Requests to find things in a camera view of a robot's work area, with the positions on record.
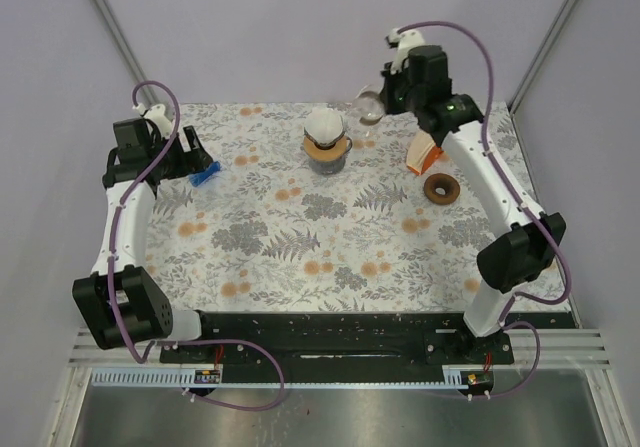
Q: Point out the floral patterned table mat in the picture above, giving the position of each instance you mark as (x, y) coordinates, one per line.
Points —
(268, 234)

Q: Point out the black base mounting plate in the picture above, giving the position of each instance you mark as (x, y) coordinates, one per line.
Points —
(339, 348)

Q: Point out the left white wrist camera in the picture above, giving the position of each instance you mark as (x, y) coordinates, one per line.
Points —
(158, 115)

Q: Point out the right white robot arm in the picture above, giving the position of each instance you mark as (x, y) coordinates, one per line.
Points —
(524, 233)

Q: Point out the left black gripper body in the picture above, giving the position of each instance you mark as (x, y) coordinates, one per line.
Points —
(174, 165)

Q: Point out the clear ribbed glass dripper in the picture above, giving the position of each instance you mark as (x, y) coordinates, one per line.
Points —
(324, 136)

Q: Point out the glass coffee server carafe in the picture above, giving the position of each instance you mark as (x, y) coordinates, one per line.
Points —
(328, 162)

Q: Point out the white slotted cable duct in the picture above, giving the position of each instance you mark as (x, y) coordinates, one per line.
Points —
(193, 378)

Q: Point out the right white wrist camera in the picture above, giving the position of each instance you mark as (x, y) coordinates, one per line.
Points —
(402, 43)

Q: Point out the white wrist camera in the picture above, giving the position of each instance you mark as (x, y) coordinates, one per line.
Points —
(402, 43)
(158, 115)

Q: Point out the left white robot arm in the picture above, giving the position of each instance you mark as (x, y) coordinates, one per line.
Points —
(119, 301)

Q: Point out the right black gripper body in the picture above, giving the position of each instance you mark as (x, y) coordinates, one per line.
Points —
(400, 96)

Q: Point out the white paper coffee filter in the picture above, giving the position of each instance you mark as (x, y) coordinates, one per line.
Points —
(323, 115)

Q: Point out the paper coffee filter pack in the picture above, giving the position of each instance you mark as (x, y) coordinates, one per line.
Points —
(422, 153)

